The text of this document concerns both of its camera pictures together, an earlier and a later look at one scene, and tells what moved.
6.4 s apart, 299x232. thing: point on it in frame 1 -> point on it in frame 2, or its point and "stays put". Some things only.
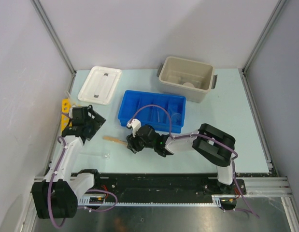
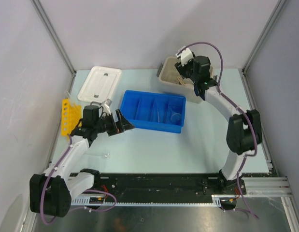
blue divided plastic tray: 163,112 stays put
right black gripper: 132,143 -> 182,68
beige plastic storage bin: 186,79 stays put
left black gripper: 97,121 -> 123,125
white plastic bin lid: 100,85 stays put
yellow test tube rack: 65,119 stays put
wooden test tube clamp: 115,139 -> 181,81
